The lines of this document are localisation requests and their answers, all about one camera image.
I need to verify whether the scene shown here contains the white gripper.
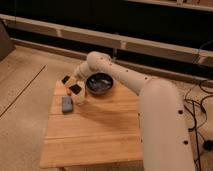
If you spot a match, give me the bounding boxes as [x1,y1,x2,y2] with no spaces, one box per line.
[61,68,87,87]

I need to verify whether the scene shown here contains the black eraser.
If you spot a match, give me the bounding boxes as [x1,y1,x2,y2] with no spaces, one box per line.
[69,84,82,94]

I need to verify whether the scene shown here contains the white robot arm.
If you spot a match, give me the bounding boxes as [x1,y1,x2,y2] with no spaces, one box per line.
[62,51,196,171]

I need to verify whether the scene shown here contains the dark ceramic bowl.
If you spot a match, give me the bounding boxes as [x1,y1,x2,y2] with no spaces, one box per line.
[86,73,114,95]

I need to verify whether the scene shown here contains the blue sponge block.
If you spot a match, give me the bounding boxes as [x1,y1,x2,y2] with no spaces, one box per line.
[62,96,73,113]

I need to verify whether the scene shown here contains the wooden table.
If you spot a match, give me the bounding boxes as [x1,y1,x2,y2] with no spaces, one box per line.
[40,82,142,168]

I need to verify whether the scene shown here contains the black floor cables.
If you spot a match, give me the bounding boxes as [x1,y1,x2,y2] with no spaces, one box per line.
[183,79,213,171]

